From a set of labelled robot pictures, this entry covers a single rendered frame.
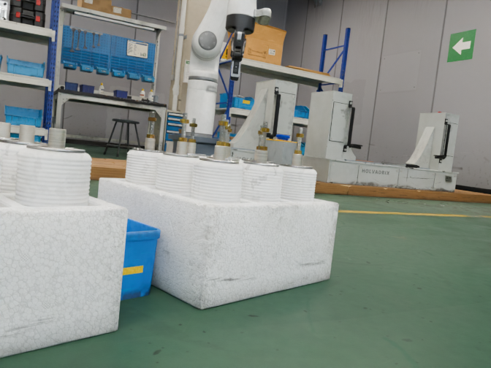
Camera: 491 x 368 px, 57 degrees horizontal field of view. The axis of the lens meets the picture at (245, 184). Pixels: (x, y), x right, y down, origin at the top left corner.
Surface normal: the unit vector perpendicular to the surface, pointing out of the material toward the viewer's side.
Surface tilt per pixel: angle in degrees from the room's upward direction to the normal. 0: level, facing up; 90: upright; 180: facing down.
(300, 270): 90
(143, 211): 90
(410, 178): 90
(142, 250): 92
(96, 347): 0
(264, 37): 101
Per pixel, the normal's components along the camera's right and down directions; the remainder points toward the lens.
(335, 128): 0.46, 0.12
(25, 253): 0.70, 0.13
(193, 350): 0.11, -0.99
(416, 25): -0.88, -0.06
